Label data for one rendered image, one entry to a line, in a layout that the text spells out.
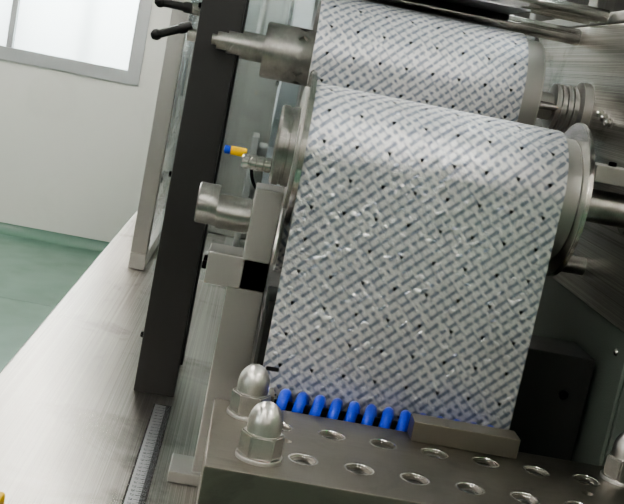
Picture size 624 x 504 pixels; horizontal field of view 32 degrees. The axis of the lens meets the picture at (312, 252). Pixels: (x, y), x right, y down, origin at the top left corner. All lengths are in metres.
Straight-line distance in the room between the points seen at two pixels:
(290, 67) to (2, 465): 0.53
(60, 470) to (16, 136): 5.65
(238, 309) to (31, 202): 5.69
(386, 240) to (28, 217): 5.83
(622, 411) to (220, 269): 0.40
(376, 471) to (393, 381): 0.15
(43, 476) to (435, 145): 0.48
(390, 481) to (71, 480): 0.36
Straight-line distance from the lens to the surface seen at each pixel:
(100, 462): 1.13
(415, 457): 0.91
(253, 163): 1.00
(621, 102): 1.19
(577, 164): 1.01
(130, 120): 6.57
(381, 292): 0.97
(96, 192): 6.64
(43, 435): 1.18
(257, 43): 1.24
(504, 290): 0.99
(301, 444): 0.88
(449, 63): 1.20
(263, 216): 1.03
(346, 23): 1.20
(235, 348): 1.06
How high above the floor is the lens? 1.33
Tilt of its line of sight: 10 degrees down
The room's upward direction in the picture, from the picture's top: 11 degrees clockwise
